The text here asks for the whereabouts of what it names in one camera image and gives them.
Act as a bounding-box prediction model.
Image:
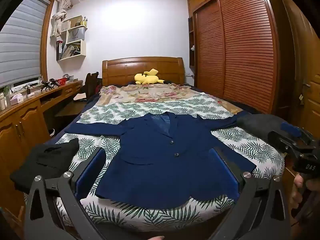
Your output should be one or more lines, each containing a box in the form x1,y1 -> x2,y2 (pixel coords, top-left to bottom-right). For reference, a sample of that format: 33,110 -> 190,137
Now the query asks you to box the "row of binders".
57,40 -> 66,60

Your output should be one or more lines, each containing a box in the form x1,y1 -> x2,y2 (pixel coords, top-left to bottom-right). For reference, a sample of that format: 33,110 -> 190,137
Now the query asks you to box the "wooden desk cabinet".
0,80 -> 87,220

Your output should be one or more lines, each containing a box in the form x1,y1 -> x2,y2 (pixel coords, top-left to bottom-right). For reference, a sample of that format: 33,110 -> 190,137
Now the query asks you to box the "tied beige curtain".
50,0 -> 73,37

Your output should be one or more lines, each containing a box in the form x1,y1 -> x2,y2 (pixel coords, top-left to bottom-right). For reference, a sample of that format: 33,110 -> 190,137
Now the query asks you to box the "grey paper bag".
67,27 -> 85,43

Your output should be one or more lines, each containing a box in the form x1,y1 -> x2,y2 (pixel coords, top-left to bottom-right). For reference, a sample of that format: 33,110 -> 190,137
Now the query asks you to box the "pink tissue box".
10,94 -> 24,105

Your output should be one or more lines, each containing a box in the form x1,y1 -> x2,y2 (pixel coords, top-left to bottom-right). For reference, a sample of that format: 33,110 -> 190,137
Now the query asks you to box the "green leaf print blanket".
54,92 -> 285,232

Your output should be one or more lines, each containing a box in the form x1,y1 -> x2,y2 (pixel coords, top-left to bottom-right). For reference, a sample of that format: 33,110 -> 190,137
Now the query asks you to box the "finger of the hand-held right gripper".
280,122 -> 316,147
268,130 -> 300,157

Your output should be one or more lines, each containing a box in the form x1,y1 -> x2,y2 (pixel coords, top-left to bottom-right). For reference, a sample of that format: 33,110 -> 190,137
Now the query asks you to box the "white wall shelf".
56,15 -> 88,61

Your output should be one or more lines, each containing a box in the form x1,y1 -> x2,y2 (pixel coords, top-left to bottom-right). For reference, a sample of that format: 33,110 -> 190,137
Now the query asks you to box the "row of toiletry bottles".
0,85 -> 12,111

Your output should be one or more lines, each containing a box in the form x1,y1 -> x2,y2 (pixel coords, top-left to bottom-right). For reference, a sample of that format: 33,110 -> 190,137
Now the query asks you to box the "window with grey blind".
0,0 -> 52,88

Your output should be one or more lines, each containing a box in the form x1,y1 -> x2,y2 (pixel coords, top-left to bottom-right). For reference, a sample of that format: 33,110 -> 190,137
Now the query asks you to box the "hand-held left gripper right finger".
207,146 -> 292,240

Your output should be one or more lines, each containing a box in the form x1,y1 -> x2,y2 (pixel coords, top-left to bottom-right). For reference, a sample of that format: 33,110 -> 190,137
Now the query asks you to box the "wooden bed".
54,56 -> 287,240

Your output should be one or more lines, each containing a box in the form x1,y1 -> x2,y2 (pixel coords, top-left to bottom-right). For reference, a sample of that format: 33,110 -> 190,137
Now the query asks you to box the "dark wooden chair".
84,72 -> 103,100

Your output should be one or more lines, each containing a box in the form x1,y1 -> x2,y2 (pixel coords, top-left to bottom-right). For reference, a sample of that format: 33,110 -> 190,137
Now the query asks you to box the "wooden door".
277,0 -> 320,155

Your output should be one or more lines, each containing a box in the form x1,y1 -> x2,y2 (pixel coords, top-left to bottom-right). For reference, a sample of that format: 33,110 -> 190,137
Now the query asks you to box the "person's right hand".
292,174 -> 320,204

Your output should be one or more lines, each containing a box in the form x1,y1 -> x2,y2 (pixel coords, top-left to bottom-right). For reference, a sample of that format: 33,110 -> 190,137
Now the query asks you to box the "dark grey garment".
236,114 -> 288,140

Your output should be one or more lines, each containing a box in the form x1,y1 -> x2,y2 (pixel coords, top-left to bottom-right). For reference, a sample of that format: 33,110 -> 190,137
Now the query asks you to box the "yellow plush toy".
134,68 -> 165,85

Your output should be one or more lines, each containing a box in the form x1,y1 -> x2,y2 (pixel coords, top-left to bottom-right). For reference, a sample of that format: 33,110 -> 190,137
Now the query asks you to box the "navy blue suit jacket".
64,112 -> 257,209

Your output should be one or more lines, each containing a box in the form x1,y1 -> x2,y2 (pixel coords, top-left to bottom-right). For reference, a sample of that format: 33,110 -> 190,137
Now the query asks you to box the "floral print blanket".
99,84 -> 243,113

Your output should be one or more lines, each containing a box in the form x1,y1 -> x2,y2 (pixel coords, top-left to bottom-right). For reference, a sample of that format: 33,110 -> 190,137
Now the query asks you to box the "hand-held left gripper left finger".
24,147 -> 108,240

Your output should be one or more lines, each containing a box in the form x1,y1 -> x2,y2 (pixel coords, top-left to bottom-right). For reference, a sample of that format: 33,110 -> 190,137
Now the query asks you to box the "black garment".
10,138 -> 80,194

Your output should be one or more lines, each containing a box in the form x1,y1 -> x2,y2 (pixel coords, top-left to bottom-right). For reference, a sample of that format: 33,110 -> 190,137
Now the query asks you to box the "wooden louvred wardrobe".
187,0 -> 283,117

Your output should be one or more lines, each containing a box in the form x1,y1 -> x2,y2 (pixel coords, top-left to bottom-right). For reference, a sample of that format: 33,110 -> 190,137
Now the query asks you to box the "black gadget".
41,79 -> 59,90

